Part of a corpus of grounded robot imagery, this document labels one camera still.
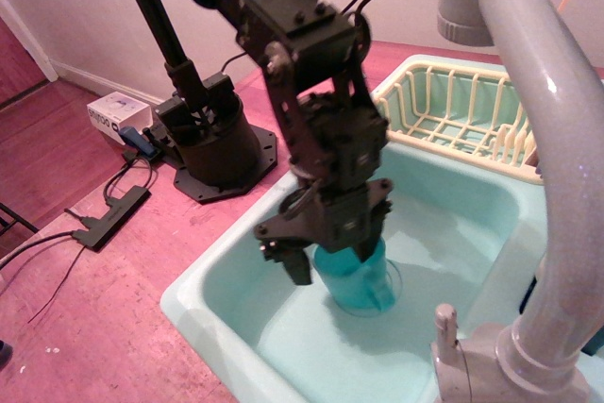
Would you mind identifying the black tripod pole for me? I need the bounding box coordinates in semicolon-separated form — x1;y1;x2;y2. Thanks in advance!
136;0;209;112

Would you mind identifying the blue clamp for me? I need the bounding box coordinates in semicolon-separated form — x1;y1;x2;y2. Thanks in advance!
118;126;160;160

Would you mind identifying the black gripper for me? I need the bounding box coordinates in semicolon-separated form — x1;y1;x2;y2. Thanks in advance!
254;178;393;286

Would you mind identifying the teal plastic cup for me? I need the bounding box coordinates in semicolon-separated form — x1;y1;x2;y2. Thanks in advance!
312;238;402;317

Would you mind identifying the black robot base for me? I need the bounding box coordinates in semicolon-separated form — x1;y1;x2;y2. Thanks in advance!
143;73;277;204

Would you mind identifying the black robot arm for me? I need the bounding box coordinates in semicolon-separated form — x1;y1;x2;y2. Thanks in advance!
193;0;393;285

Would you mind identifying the grey toy faucet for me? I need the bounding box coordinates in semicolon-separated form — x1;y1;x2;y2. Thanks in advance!
428;0;604;403

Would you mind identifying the black usb hub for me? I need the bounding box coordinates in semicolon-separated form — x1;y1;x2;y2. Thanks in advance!
64;185;151;252

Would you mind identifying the white oculus box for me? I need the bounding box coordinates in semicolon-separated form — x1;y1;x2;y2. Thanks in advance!
87;92;153;145

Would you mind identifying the light teal toy sink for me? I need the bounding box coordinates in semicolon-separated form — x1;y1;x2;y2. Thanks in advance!
160;143;546;402

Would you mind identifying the cream dish rack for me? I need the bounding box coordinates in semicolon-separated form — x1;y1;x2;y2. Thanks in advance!
372;55;543;184

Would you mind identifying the grey cable on table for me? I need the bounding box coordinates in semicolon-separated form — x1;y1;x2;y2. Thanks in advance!
0;231;76;272

